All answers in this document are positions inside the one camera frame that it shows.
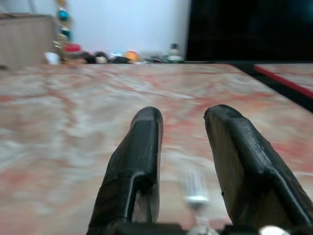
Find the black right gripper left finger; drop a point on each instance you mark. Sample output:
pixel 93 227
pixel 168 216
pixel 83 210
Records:
pixel 137 156

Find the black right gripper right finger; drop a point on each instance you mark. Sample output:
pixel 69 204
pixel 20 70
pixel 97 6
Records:
pixel 247 166

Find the silver metal spoon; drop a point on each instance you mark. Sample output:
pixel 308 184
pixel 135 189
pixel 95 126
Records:
pixel 195 188

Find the black television stand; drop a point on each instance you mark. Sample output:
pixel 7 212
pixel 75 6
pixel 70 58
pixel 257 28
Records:
pixel 247 67

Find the figurine with orange hat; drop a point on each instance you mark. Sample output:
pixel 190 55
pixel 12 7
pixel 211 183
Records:
pixel 132 56

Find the white and blue figurine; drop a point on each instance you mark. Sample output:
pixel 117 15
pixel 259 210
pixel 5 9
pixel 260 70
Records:
pixel 116 54

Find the small black figurine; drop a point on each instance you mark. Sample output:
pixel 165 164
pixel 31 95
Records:
pixel 85 58
pixel 101 57

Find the small clear bottle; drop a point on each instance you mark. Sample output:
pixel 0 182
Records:
pixel 174 53

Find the figurine with red cap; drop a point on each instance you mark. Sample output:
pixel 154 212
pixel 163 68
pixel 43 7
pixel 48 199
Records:
pixel 72 48

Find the small white figurine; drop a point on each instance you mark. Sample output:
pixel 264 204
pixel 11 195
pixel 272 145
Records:
pixel 51 57

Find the large black television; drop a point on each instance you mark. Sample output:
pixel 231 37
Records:
pixel 249 29

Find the light wooden cabinet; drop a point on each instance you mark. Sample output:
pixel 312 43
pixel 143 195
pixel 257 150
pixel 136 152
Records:
pixel 24 41

